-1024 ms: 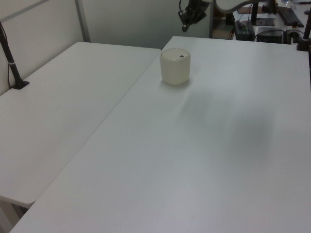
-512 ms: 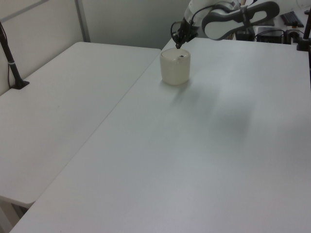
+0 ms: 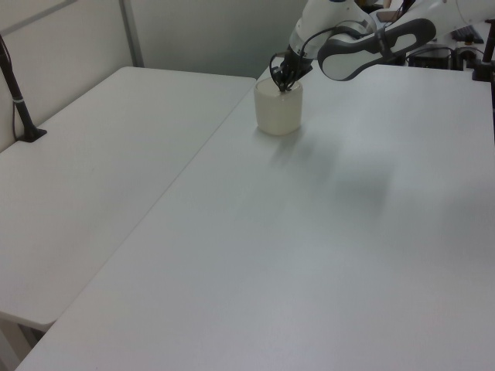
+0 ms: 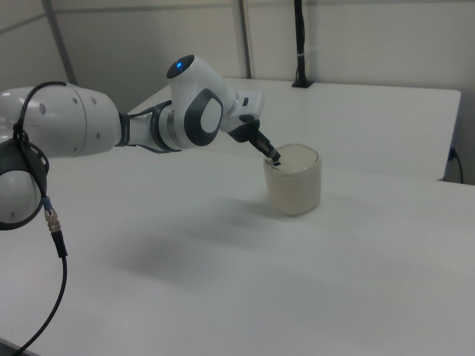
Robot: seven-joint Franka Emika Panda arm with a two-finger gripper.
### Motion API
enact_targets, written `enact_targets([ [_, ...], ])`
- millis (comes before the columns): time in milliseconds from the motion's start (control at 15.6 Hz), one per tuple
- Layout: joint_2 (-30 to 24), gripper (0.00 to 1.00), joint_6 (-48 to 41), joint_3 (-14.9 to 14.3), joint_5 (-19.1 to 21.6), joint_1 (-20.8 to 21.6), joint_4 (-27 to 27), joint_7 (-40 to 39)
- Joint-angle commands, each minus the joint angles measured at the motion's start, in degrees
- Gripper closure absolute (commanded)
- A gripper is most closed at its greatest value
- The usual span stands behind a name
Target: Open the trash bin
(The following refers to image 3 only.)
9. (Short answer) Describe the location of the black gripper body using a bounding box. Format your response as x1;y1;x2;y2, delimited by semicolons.
278;47;314;81

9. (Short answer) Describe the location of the cream trash bin with lid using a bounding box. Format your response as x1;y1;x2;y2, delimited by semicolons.
253;77;305;137

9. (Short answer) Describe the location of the black electronics box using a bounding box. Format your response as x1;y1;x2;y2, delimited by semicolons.
408;45;454;70

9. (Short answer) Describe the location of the black keyboard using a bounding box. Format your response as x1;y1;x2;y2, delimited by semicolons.
451;24;486;44

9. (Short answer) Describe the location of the black clamp with pole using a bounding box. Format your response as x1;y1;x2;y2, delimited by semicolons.
470;22;495;83

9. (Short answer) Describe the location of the white side table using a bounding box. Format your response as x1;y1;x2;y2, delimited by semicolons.
0;66;258;332

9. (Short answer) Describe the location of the black pole with base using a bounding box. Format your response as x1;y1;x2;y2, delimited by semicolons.
0;32;49;143

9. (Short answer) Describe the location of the grey metal partition post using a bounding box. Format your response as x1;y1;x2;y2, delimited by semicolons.
118;0;145;67

